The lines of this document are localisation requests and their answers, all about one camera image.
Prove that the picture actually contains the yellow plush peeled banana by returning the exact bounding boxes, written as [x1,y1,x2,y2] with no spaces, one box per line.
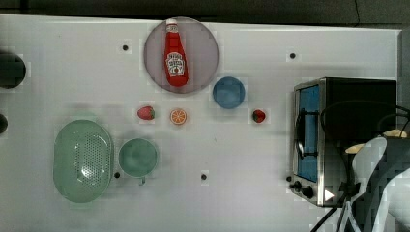
[345,129,408,155]

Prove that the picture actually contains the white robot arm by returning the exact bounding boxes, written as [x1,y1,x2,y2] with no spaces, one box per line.
[336,137,409,232]

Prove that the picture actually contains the black and steel toaster oven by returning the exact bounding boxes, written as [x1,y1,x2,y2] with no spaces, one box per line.
[291,77,396,207]

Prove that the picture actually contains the orange slice toy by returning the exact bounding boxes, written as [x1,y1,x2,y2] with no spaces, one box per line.
[170,108,188,125]

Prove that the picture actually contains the blue round bowl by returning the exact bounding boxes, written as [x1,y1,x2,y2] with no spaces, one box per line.
[213,76,246,109]

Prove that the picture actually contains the small red toy strawberry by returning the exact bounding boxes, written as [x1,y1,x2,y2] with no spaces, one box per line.
[252,109,266,124]

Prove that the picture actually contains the large red toy strawberry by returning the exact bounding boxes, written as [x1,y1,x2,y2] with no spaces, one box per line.
[136,105,155,121]

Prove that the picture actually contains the red plush ketchup bottle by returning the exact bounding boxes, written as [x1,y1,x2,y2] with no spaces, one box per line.
[163,19,189,87]

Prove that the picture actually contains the green oval colander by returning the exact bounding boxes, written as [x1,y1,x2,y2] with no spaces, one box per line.
[53,120,114,203]

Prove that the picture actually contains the green cup with handle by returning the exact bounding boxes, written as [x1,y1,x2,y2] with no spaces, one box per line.
[118,138,159,186]

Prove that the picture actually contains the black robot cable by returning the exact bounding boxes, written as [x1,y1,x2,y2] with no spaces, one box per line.
[309,99,410,232]

